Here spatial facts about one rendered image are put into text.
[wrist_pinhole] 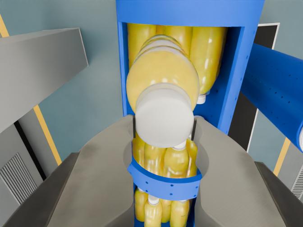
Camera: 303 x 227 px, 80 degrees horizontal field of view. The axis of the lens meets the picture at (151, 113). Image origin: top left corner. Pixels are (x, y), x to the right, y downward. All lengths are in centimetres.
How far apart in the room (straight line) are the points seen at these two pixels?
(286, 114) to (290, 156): 171
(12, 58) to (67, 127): 121
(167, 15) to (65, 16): 142
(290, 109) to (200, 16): 57
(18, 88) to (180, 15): 81
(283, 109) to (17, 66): 109
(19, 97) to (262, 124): 193
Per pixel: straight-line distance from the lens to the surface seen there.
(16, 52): 102
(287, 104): 82
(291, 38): 184
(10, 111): 94
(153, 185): 49
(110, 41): 160
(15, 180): 228
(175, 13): 30
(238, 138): 188
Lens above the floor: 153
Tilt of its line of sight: 60 degrees down
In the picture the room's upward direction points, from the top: 175 degrees counter-clockwise
